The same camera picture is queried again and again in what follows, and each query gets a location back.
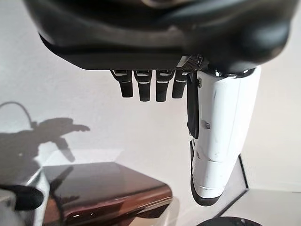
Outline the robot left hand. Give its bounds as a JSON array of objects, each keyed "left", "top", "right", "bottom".
[{"left": 23, "top": 0, "right": 292, "bottom": 207}]

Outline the round glass washing machine door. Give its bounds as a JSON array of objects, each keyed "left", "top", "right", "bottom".
[{"left": 196, "top": 216, "right": 264, "bottom": 226}]

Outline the glossy brown stool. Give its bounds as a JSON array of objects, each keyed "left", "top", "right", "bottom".
[{"left": 23, "top": 161, "right": 174, "bottom": 226}]

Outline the silver robot left leg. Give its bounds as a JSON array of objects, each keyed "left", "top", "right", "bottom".
[{"left": 0, "top": 185, "right": 45, "bottom": 226}]

